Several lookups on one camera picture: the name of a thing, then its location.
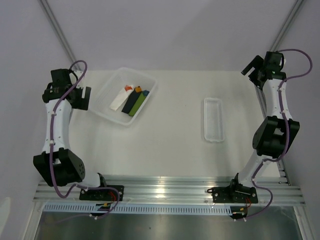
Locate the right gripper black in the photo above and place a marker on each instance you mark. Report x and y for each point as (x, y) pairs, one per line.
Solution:
(256, 62)

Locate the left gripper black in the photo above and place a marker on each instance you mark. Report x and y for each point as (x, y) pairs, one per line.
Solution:
(82, 103)

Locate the white paper napkin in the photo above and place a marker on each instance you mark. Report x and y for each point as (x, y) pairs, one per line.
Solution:
(120, 98)

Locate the orange plastic spoon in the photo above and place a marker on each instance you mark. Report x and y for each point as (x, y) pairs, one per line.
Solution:
(128, 88)

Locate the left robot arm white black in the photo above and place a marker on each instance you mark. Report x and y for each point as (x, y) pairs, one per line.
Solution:
(57, 164)

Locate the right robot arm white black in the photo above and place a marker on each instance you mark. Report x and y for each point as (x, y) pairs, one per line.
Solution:
(273, 138)

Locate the dark navy rolled napkin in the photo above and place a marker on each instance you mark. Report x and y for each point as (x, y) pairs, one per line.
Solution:
(130, 102)

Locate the green rolled napkin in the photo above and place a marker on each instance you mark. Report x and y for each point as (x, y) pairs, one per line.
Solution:
(141, 98)

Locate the large white plastic basket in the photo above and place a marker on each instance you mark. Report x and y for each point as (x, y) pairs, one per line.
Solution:
(99, 102)

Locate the small white utensil tray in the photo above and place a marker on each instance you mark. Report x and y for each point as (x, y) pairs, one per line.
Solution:
(213, 120)

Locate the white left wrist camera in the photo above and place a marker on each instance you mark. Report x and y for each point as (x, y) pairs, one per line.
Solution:
(78, 73)

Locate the right aluminium frame post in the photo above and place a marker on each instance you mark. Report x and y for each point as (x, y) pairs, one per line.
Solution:
(287, 24)

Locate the aluminium frame post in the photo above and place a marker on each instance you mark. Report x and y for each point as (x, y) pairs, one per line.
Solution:
(57, 29)
(287, 24)

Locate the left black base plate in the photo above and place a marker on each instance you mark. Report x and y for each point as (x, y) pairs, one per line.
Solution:
(103, 195)

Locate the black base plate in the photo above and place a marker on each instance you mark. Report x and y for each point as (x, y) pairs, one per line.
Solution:
(233, 195)
(103, 195)

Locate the left aluminium frame post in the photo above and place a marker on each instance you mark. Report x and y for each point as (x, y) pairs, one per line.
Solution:
(57, 29)

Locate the white slotted cable duct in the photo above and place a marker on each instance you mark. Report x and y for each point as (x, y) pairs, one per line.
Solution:
(126, 208)

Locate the right side aluminium rail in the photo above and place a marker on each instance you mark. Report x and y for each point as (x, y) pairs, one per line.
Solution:
(262, 100)

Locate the aluminium mounting rail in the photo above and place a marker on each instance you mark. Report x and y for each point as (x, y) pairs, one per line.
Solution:
(166, 190)

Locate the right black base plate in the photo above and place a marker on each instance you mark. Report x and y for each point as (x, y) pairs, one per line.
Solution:
(233, 195)

